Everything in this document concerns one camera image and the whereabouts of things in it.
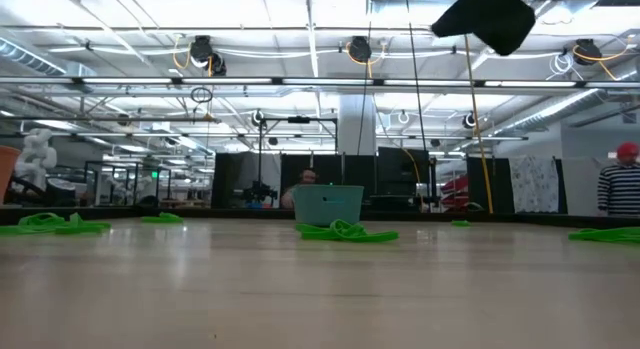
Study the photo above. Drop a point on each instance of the silver ceiling duct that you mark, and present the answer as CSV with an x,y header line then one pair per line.
x,y
550,114

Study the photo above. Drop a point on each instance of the black background robot arm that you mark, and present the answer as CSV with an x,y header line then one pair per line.
x,y
260,193

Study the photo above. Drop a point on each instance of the person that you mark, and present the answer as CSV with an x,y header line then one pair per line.
x,y
307,176
620,189

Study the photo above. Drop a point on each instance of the white humanoid robot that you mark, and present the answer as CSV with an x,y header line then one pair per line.
x,y
35,159

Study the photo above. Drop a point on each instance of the white patterned cloth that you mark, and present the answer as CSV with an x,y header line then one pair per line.
x,y
532,184

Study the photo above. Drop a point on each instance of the black aluminium table frame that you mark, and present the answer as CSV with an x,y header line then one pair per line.
x,y
235,215

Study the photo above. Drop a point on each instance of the black cabinet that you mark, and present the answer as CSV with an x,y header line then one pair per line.
x,y
400,171

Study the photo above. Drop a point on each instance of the plain white cloth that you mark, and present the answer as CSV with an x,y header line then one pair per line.
x,y
580,186

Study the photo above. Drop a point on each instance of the black gantry frame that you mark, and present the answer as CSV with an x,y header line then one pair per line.
x,y
299,119

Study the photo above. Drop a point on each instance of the orange plastic basket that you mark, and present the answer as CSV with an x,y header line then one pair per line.
x,y
7,169

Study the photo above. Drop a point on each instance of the red object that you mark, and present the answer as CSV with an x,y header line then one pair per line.
x,y
455,191

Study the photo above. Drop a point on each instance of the white building column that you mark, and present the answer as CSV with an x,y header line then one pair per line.
x,y
357,124

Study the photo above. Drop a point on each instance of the black partition panel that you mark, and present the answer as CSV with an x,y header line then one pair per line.
x,y
487,184
350,171

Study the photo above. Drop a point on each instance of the black workstation frame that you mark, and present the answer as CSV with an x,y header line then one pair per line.
x,y
127,162

